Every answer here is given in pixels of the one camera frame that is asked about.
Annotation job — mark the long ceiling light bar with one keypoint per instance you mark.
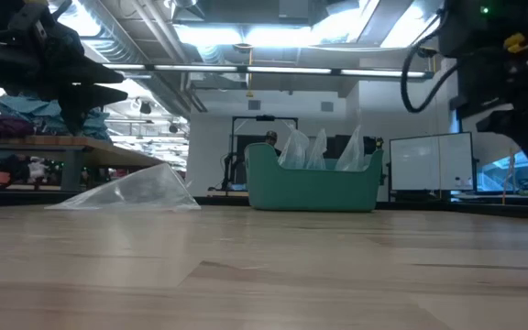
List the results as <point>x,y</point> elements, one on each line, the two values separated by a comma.
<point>287,70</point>

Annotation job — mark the teal cloth pile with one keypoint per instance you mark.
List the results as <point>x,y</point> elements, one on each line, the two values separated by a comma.
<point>30,112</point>

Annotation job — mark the wooden workbench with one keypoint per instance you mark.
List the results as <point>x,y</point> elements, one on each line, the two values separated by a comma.
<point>85,149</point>

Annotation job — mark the clear plastic zip bag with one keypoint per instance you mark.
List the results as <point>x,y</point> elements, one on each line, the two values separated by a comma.
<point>145,192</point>

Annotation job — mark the black screen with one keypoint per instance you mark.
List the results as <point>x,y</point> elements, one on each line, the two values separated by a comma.
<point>371,144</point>

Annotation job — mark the person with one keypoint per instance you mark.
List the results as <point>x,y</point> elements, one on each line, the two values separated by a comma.
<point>271,136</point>

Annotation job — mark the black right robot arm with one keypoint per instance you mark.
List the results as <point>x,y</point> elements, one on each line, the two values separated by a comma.
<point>465,27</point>

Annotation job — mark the black frame stand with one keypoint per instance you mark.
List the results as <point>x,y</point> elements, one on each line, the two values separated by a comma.
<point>234,137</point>

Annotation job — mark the teal plastic bin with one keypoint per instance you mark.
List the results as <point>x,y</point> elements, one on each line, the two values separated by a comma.
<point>310,190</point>

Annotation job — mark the whiteboard on stand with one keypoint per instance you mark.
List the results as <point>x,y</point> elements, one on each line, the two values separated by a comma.
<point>429,160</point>

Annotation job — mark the black hanging lamp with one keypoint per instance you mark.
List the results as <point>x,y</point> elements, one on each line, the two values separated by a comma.
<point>145,107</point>
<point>173,128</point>

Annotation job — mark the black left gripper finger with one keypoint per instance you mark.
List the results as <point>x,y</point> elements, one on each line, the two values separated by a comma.
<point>80,101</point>
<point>92,73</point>

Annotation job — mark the grey square wall vent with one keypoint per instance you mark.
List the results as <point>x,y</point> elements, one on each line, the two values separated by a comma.
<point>327,106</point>
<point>254,105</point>

